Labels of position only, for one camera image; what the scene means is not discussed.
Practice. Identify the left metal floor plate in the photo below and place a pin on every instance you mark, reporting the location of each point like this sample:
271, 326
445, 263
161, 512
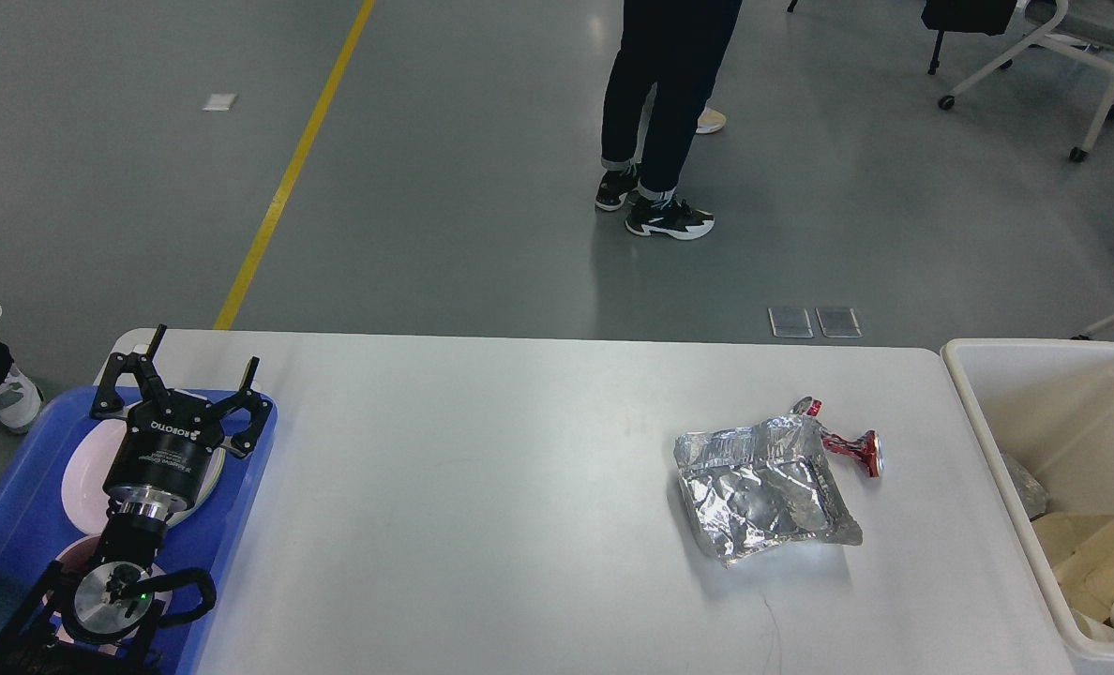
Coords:
791, 323

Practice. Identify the brown paper sheet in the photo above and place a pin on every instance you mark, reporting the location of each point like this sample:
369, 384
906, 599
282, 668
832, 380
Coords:
1080, 552

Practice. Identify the blue plastic tray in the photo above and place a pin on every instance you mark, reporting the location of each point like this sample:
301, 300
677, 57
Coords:
33, 522

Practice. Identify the white sneaker at left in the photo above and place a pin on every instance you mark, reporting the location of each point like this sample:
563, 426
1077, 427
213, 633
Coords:
21, 400

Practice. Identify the metal floor plate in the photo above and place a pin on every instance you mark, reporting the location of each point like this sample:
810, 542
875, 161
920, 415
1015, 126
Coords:
839, 322
791, 323

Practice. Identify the person in black trousers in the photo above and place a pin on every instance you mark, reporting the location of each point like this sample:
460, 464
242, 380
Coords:
662, 77

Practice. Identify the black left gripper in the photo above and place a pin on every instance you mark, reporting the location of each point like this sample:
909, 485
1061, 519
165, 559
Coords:
163, 455

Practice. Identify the white office chair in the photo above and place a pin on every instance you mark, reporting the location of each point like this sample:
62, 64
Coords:
1079, 30

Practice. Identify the person with white sneakers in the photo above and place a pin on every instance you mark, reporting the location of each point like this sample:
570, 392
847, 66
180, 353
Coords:
710, 121

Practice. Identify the pink plate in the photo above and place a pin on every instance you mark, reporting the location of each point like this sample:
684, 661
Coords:
83, 499

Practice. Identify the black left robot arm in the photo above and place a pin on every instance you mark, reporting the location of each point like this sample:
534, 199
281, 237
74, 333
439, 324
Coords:
119, 520

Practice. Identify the cream plastic bin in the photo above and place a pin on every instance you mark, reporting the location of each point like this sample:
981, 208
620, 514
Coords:
1050, 405

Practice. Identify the aluminium foil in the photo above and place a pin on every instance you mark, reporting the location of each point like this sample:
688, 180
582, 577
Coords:
746, 490

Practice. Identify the small red object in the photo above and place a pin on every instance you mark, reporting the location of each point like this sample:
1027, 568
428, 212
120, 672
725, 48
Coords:
865, 451

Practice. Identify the white floor label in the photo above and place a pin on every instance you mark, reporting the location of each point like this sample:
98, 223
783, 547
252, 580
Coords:
219, 102

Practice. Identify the clear plastic wrap in bin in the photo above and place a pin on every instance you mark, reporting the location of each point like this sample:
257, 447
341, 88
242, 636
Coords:
1033, 496

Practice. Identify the right metal floor plate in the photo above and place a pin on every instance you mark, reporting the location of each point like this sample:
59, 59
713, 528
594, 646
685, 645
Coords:
839, 322

